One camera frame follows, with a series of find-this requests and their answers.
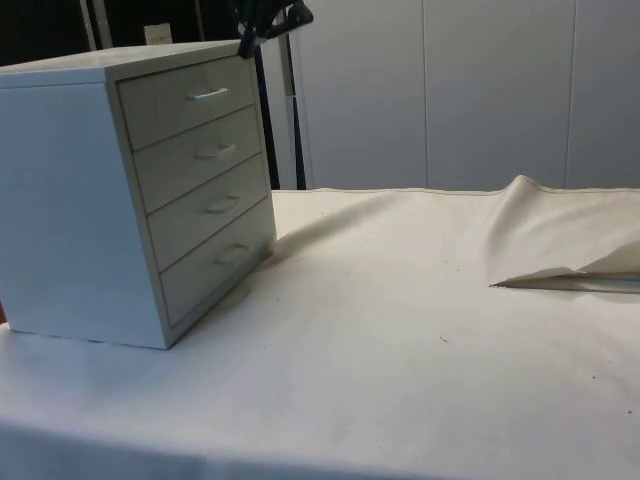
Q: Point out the pale grey locker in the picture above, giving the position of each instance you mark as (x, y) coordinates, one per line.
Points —
(365, 100)
(500, 100)
(607, 100)

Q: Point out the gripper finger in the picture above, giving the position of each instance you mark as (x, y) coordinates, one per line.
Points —
(251, 35)
(300, 14)

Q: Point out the white chest of drawers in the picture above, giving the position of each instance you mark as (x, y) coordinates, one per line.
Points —
(60, 200)

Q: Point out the silver and blue pole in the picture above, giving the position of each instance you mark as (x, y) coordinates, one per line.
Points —
(291, 100)

